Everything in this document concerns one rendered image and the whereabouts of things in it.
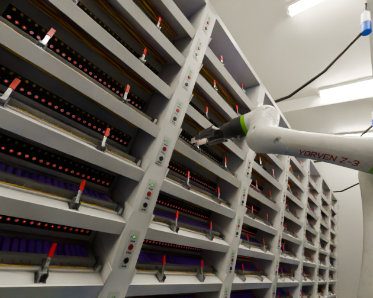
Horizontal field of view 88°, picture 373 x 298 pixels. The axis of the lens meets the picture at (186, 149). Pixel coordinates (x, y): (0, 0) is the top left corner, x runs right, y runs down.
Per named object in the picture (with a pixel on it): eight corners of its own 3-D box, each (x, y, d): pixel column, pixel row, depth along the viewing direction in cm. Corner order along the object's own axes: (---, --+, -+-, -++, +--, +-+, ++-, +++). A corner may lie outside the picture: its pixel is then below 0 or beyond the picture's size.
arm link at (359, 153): (353, 154, 67) (370, 128, 60) (362, 179, 60) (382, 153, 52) (246, 138, 79) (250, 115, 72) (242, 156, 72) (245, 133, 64)
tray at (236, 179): (238, 188, 123) (245, 175, 124) (171, 147, 85) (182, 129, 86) (216, 177, 139) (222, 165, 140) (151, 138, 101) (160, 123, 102)
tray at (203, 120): (244, 160, 129) (253, 142, 131) (183, 111, 92) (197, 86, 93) (222, 152, 145) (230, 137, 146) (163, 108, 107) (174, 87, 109)
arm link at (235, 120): (249, 120, 89) (240, 109, 83) (250, 142, 84) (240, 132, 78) (237, 124, 93) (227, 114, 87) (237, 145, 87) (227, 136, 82)
